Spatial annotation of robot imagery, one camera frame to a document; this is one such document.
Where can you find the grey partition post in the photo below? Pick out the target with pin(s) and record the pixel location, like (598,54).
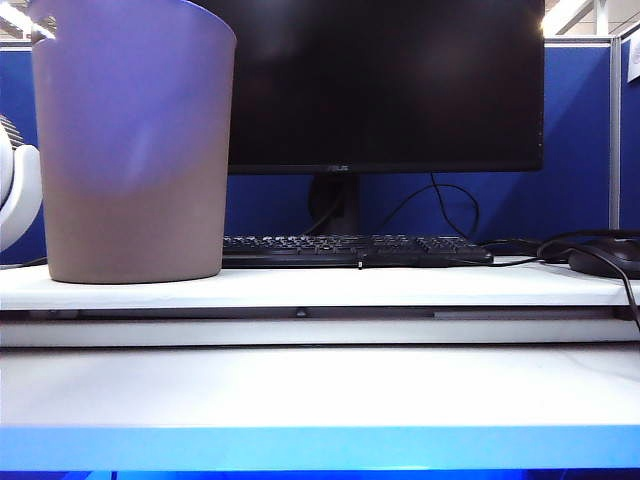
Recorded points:
(615,135)

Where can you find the black computer monitor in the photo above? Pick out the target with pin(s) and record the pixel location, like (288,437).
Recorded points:
(390,85)

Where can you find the white desk riser board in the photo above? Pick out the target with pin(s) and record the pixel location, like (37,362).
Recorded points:
(350,290)

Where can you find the black monitor stand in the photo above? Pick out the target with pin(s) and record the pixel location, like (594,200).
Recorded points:
(335,205)

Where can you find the white paper sheet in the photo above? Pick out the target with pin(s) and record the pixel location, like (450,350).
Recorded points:
(634,60)

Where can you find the black computer mouse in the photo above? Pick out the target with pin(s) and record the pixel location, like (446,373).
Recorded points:
(600,262)

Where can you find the grey plastic waste bin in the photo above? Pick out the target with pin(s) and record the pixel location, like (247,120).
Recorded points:
(130,150)

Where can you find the black computer keyboard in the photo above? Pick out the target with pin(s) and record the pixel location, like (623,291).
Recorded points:
(350,247)

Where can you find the white desk fan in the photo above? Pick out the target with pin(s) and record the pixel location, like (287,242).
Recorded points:
(25,180)

